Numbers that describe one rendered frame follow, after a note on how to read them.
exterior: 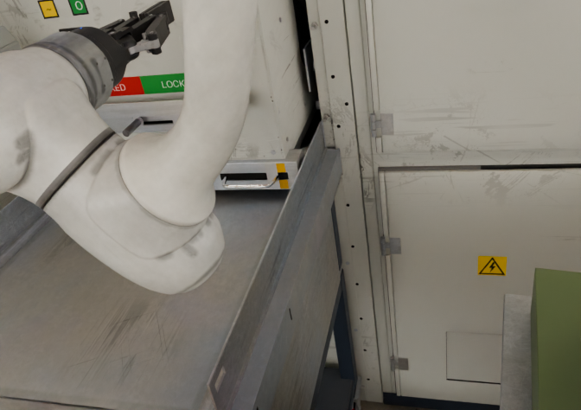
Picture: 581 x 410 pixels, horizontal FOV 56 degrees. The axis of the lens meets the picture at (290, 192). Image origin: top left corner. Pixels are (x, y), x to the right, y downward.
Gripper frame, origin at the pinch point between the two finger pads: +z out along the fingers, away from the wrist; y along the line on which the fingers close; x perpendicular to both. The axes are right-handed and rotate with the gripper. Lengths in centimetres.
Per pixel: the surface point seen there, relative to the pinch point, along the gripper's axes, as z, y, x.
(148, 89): 13.3, -13.0, -15.6
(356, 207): 32, 19, -54
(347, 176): 32, 18, -45
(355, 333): 31, 16, -95
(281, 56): 21.8, 10.5, -14.1
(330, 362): 31, 7, -107
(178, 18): 13.4, -3.6, -3.6
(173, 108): 9.4, -6.8, -17.9
